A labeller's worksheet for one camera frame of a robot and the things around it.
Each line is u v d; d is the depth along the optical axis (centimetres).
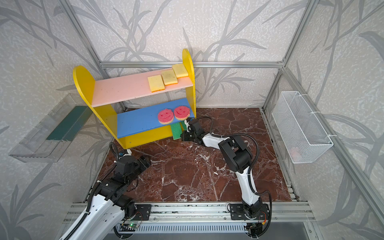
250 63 97
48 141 64
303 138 61
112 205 53
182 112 94
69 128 63
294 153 73
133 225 70
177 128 99
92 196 51
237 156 55
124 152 70
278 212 75
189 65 71
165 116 92
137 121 94
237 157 55
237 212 74
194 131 79
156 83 74
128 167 59
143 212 73
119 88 74
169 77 78
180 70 81
